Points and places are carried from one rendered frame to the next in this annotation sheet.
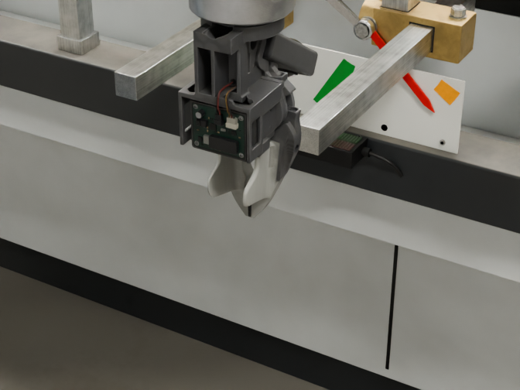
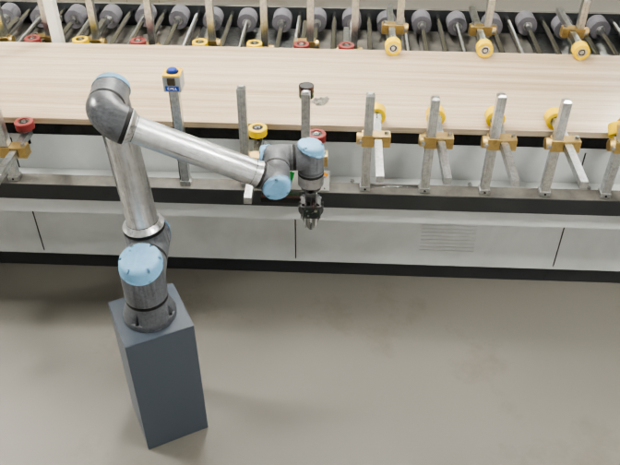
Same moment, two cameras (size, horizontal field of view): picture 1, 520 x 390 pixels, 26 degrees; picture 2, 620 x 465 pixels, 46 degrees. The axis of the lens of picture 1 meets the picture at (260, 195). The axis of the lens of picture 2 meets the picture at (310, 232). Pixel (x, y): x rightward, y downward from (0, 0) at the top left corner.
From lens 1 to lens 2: 175 cm
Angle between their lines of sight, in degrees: 24
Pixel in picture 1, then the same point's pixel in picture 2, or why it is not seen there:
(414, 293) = (303, 231)
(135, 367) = (200, 286)
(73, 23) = (186, 176)
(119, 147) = (204, 212)
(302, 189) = (276, 210)
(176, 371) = (216, 282)
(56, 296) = not seen: hidden behind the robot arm
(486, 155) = (337, 188)
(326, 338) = (271, 254)
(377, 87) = not seen: hidden behind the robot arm
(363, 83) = not seen: hidden behind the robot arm
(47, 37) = (172, 182)
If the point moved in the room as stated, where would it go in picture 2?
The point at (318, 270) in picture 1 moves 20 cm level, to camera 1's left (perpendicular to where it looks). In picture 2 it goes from (267, 232) to (228, 244)
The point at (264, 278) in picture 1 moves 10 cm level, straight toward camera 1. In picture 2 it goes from (245, 240) to (254, 252)
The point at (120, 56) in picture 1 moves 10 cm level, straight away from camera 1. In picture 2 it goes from (203, 183) to (192, 172)
